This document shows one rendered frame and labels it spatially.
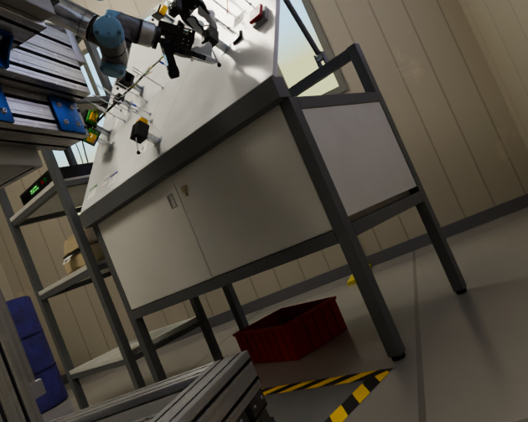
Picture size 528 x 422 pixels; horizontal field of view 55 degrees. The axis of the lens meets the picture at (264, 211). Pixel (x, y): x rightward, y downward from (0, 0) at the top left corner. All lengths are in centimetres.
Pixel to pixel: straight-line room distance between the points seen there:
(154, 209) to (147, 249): 18
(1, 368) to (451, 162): 314
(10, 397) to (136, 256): 115
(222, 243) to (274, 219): 25
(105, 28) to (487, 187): 283
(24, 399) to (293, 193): 87
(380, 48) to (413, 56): 24
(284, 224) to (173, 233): 52
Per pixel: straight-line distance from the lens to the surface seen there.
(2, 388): 107
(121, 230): 216
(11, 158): 122
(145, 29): 165
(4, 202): 290
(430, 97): 373
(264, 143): 155
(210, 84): 177
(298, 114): 149
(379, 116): 191
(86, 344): 473
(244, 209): 165
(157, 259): 203
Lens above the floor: 44
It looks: 4 degrees up
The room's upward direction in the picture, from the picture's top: 23 degrees counter-clockwise
